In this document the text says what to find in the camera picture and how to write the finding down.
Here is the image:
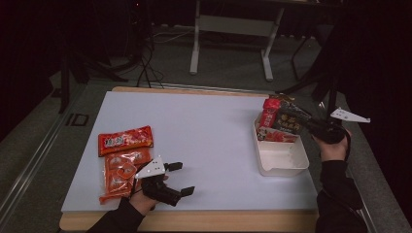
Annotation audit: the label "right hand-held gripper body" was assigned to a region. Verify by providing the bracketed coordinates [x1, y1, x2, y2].
[308, 107, 371, 146]

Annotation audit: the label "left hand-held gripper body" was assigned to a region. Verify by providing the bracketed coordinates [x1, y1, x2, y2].
[134, 155, 183, 208]

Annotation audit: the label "red and black food packet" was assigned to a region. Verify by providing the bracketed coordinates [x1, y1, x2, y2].
[257, 93, 314, 144]

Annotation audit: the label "clear pack of orange sachets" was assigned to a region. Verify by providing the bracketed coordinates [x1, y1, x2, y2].
[98, 147, 154, 205]

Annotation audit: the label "white plastic divided box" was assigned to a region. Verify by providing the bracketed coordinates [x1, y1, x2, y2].
[253, 116, 311, 178]

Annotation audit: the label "person's right hand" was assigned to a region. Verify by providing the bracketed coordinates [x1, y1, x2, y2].
[312, 128, 353, 163]

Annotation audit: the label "person's left hand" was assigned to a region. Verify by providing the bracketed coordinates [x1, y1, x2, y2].
[128, 174, 170, 216]

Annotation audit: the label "orange red snack packet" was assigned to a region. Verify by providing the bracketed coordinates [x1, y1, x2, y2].
[97, 125, 155, 158]

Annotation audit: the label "black floor stand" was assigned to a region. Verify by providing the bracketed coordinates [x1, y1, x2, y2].
[275, 30, 345, 124]
[57, 48, 129, 115]

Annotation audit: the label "pale blue table mat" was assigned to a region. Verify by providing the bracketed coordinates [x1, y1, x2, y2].
[61, 90, 320, 214]

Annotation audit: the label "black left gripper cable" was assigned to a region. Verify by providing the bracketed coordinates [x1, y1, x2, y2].
[128, 168, 145, 199]

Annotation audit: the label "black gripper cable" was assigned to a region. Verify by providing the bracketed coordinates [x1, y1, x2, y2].
[128, 168, 145, 199]
[342, 130, 354, 163]

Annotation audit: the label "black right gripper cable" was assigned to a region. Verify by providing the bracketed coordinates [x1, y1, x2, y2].
[342, 130, 354, 163]

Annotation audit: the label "metal floor rail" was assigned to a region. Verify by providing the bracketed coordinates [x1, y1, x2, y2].
[0, 84, 86, 221]
[318, 101, 379, 233]

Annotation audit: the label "black hanging cables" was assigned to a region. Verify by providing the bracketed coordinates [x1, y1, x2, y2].
[127, 0, 165, 89]

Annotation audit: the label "white metal desk frame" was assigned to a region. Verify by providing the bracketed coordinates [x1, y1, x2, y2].
[189, 0, 287, 83]

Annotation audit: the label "white floor cable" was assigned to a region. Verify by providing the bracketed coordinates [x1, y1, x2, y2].
[152, 26, 196, 45]

